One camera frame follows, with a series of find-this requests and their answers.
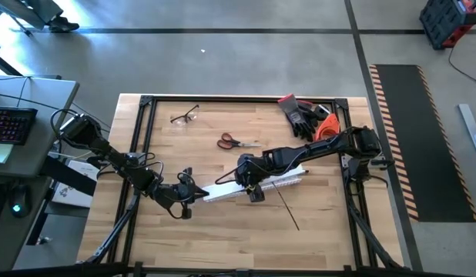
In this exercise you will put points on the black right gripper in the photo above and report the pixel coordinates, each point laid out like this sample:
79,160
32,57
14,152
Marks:
251,171

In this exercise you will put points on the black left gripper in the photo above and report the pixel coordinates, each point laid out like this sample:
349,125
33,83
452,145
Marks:
178,194

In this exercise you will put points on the white duct cover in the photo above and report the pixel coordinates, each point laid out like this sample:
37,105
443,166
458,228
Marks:
224,191

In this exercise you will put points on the thin black rod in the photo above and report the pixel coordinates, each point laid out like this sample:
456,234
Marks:
286,206

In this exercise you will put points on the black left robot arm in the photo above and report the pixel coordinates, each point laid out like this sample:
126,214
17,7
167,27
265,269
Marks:
114,157

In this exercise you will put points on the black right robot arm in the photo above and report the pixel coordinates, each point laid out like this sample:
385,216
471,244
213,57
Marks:
319,148

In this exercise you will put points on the black grey work glove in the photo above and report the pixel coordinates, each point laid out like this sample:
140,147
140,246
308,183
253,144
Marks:
297,115

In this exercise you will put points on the clear safety glasses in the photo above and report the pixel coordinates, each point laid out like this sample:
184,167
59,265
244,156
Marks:
184,117

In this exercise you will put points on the white cardboard box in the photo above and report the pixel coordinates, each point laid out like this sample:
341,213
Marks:
68,192

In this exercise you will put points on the grey desk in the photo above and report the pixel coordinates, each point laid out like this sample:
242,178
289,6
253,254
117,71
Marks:
49,115

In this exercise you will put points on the black striped-edge floor mat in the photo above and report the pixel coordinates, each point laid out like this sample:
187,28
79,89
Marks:
423,146

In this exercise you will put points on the black computer mouse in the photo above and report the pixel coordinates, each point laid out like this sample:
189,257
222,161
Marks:
18,200

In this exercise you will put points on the black backlit keyboard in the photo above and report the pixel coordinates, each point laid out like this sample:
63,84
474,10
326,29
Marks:
11,125

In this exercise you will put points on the green sticky note pad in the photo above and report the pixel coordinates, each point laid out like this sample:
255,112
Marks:
0,153

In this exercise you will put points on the person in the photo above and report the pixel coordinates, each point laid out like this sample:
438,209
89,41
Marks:
62,26

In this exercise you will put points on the grey metal beam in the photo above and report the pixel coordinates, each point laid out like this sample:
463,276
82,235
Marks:
473,131

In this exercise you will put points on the black red tool case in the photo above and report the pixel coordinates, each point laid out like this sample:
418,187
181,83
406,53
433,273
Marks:
446,21

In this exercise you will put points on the black aluminium table frame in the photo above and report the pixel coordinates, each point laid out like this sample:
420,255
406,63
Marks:
242,99

